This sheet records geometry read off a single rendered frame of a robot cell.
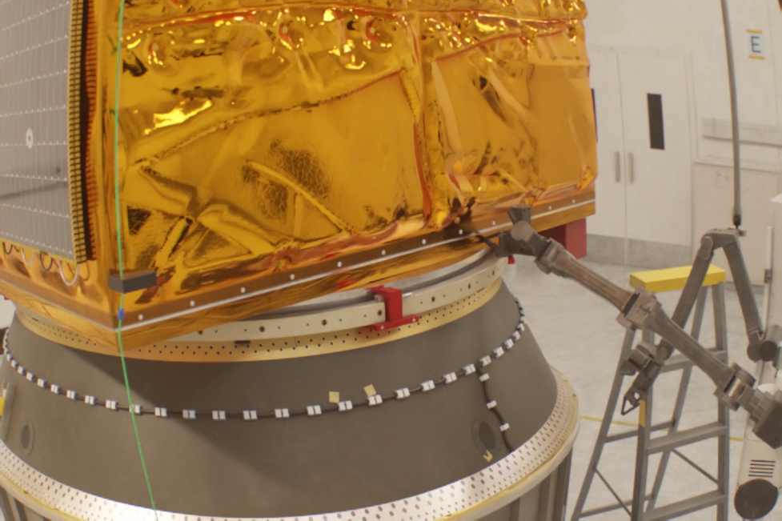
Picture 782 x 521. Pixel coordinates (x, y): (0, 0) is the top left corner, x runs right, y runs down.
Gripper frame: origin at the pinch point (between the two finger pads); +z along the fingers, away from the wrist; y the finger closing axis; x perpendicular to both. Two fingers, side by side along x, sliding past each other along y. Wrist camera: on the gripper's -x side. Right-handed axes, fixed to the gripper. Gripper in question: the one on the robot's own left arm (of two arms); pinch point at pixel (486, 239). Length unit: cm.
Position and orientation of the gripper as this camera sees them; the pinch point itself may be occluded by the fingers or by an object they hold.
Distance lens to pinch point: 280.6
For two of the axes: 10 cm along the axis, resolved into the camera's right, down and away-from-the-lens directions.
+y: -6.6, 1.7, -7.3
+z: -7.5, -1.0, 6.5
